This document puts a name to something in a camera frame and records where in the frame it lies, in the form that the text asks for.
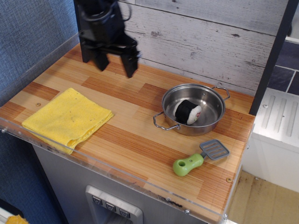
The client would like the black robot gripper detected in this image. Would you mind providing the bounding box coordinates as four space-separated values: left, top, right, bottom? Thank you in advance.
79 14 141 78

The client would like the plush sushi roll toy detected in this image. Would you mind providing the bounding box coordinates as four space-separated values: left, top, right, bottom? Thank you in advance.
173 100 202 125

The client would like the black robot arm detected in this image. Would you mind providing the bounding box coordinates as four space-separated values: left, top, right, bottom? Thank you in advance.
74 0 140 78

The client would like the yellow folded towel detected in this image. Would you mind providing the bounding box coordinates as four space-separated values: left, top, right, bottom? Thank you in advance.
21 88 114 154

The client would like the stainless steel pot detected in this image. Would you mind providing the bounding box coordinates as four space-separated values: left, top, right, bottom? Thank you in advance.
153 84 230 136

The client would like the clear acrylic edge guard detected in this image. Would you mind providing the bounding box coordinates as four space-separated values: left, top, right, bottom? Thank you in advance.
0 119 228 224

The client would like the grey toy fridge dispenser panel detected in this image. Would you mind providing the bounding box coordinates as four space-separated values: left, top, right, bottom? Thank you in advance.
85 185 143 224

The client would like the yellow object at corner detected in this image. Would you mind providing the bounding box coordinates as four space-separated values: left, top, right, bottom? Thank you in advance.
5 215 29 224

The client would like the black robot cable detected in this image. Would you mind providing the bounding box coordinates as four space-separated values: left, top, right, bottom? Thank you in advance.
116 0 133 24

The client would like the dark grey left post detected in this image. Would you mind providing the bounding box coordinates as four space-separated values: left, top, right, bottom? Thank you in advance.
73 0 100 63

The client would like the dark grey post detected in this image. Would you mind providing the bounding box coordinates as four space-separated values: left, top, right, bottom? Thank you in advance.
73 0 100 63
249 0 299 116

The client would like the green handled grey toy spatula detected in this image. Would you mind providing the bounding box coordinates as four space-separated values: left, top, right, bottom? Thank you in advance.
172 139 230 176

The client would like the dark grey right post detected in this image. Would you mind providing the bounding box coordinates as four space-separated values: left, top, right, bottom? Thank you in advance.
249 0 299 116

